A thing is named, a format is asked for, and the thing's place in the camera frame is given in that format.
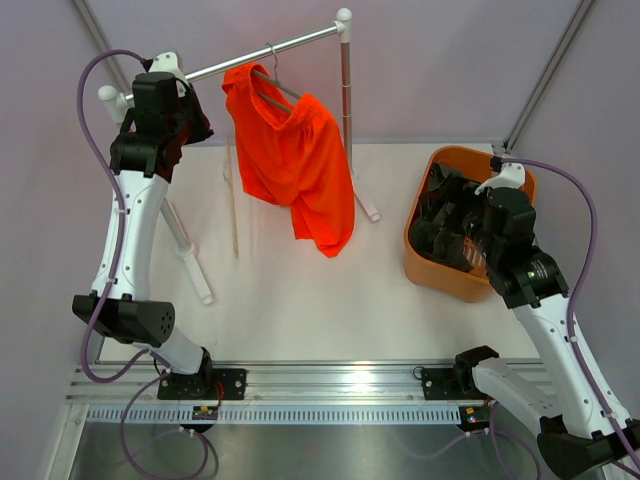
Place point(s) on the silver white clothes rack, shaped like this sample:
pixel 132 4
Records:
pixel 116 103

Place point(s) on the white plastic hanger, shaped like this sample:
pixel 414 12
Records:
pixel 229 180

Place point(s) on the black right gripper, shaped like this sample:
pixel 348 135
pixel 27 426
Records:
pixel 485 195

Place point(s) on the orange plastic basket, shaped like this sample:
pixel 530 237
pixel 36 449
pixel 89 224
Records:
pixel 440 280

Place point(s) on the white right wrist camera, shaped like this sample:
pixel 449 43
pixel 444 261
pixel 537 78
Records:
pixel 506 173

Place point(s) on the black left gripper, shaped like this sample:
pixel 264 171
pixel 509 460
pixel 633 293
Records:
pixel 200 131

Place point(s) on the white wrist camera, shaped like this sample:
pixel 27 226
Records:
pixel 506 173
pixel 167 62

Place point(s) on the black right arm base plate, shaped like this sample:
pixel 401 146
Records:
pixel 450 383

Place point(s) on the grey metal hanger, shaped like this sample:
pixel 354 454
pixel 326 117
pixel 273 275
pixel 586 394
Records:
pixel 274 81

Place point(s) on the aluminium mounting rail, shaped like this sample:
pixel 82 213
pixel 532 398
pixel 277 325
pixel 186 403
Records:
pixel 271 383

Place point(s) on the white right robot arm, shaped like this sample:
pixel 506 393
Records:
pixel 584 427

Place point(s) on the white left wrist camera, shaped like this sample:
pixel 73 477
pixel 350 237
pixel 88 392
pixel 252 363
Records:
pixel 167 62

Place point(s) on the orange shorts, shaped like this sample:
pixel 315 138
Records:
pixel 292 155

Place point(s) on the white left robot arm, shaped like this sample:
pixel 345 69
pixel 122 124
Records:
pixel 165 117

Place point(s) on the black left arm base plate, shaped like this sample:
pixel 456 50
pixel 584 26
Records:
pixel 229 383

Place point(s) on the white slotted cable duct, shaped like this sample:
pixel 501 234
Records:
pixel 237 414

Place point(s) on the dark green shorts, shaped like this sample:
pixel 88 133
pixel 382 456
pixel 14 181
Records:
pixel 422 230

